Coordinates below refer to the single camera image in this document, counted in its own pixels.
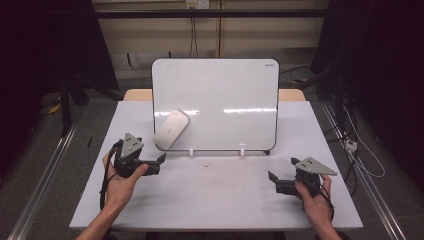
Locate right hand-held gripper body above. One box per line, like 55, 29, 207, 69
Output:
274, 156, 339, 199

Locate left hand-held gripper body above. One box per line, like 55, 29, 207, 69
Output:
112, 132, 162, 179

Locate white whiteboard eraser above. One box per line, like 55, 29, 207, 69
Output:
152, 109, 190, 151

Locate person's left hand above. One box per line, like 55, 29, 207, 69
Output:
101, 150, 150, 213

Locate person's right hand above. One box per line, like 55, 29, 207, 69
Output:
294, 173, 334, 229

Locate white power strip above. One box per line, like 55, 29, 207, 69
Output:
344, 138, 359, 153

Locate wooden table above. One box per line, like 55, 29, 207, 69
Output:
122, 88, 307, 103

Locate black metal stand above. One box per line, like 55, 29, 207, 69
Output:
58, 74, 90, 138

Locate white standing whiteboard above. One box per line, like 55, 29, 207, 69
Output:
151, 58, 281, 158

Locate black curtain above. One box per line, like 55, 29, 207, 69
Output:
309, 0, 424, 191
0, 0, 120, 174

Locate black horizontal bar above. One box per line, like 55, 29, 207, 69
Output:
94, 9, 329, 19

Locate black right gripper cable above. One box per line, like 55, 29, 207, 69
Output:
301, 179, 336, 223

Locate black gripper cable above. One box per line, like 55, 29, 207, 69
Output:
99, 139, 124, 212
301, 179, 336, 223

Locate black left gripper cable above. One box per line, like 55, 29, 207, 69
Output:
99, 139, 124, 212

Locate white cable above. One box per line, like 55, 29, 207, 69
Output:
341, 105, 387, 179

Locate aluminium floor rail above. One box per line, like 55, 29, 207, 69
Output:
320, 100, 408, 240
6, 121, 79, 240

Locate black floor cable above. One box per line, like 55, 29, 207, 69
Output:
279, 64, 313, 85

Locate black hanging cables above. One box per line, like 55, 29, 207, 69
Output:
189, 16, 200, 59

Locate white wall outlet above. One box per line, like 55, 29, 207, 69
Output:
185, 0, 211, 10

